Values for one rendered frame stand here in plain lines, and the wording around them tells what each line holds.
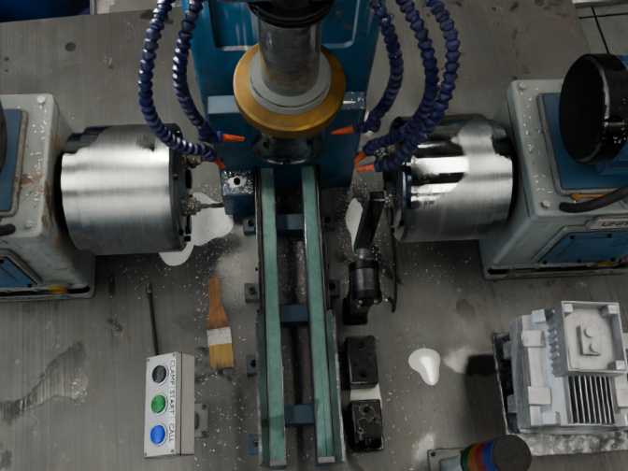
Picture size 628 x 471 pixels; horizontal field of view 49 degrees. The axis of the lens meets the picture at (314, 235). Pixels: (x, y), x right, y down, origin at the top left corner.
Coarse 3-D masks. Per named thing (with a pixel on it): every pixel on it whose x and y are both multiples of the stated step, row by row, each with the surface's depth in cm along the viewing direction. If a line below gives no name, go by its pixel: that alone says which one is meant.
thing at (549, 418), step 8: (536, 312) 123; (544, 312) 122; (536, 320) 122; (544, 320) 121; (544, 416) 116; (552, 416) 115; (616, 416) 117; (624, 416) 116; (544, 424) 116; (552, 424) 115; (560, 424) 116; (616, 424) 116; (624, 424) 115; (528, 432) 127
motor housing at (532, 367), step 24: (528, 360) 121; (528, 384) 121; (552, 384) 119; (576, 384) 117; (600, 384) 116; (624, 384) 120; (528, 408) 120; (552, 408) 118; (576, 408) 115; (600, 408) 115; (624, 408) 120; (552, 432) 129; (576, 432) 128; (600, 432) 126
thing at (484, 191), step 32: (448, 128) 127; (480, 128) 128; (416, 160) 124; (448, 160) 124; (480, 160) 125; (416, 192) 124; (448, 192) 124; (480, 192) 125; (416, 224) 128; (448, 224) 128; (480, 224) 129
